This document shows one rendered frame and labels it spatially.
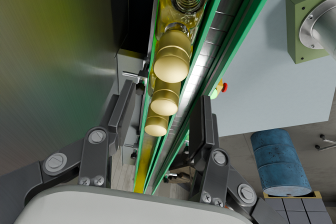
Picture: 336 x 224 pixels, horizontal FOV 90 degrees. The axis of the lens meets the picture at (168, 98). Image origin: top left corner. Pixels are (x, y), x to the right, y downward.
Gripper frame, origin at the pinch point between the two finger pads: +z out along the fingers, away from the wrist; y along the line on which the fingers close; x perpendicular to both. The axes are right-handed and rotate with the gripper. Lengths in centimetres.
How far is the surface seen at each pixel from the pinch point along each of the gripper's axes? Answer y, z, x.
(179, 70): 0.9, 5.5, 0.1
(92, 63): -11.7, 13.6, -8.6
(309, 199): 434, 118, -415
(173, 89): 1.1, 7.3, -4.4
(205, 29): 6.0, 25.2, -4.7
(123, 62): -12.8, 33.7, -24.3
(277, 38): 44, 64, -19
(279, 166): 168, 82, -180
